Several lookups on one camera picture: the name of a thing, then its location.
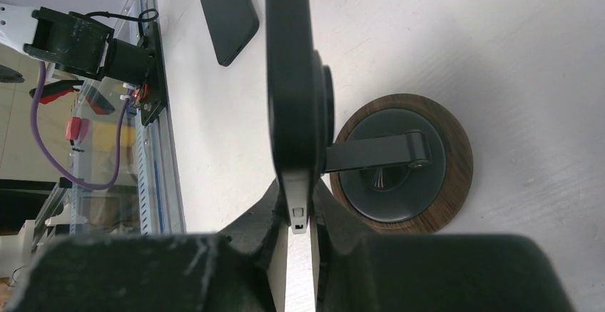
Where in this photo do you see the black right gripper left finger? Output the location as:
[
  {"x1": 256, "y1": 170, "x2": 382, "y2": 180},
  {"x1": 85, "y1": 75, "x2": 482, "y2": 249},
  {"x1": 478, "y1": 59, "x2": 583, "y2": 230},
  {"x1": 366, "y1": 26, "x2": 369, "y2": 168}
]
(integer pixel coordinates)
[{"x1": 4, "y1": 182, "x2": 287, "y2": 311}]

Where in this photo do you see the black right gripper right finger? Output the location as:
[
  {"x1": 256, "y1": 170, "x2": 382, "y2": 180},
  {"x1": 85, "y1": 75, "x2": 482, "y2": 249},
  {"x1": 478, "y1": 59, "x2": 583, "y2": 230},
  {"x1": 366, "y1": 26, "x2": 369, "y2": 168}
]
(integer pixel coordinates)
[{"x1": 310, "y1": 182, "x2": 573, "y2": 311}]

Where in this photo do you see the wooden base phone stand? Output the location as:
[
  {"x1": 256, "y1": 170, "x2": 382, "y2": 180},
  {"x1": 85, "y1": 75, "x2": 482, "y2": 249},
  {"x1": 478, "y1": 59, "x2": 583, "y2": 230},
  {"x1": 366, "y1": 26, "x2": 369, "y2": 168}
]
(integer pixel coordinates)
[{"x1": 313, "y1": 94, "x2": 474, "y2": 233}]

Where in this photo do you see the black phone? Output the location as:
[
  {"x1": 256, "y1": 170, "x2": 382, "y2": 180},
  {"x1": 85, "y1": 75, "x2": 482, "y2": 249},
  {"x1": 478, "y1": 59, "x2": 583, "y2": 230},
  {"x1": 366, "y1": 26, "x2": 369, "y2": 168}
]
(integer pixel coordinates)
[
  {"x1": 265, "y1": 0, "x2": 325, "y2": 234},
  {"x1": 200, "y1": 0, "x2": 260, "y2": 67}
]

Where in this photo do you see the red emergency button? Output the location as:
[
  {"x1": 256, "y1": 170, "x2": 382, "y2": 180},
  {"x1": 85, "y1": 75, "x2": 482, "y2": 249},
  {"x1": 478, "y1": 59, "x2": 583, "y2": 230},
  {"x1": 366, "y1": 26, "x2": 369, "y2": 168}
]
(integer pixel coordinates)
[{"x1": 65, "y1": 116, "x2": 91, "y2": 152}]

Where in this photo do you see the aluminium frame rail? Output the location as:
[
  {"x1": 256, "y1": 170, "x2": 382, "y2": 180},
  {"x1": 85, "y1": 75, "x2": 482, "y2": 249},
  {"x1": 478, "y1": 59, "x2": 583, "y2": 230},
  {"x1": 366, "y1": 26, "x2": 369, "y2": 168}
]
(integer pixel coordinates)
[{"x1": 136, "y1": 19, "x2": 185, "y2": 234}]

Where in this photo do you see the white slotted cable duct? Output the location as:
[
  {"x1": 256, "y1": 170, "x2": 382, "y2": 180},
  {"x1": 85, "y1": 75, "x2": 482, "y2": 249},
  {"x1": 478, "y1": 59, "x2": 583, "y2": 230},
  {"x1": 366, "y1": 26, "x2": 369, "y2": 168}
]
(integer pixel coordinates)
[{"x1": 136, "y1": 116, "x2": 158, "y2": 235}]

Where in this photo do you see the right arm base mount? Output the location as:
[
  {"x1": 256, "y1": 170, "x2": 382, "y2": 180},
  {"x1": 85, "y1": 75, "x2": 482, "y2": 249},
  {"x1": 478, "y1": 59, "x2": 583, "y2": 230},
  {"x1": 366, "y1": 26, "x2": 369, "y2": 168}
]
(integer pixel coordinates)
[{"x1": 135, "y1": 21, "x2": 168, "y2": 126}]

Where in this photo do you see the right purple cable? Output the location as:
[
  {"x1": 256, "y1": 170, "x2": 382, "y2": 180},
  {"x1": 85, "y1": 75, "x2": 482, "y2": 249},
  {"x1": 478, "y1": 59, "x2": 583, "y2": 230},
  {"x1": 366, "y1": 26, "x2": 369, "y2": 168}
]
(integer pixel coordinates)
[{"x1": 29, "y1": 61, "x2": 131, "y2": 191}]

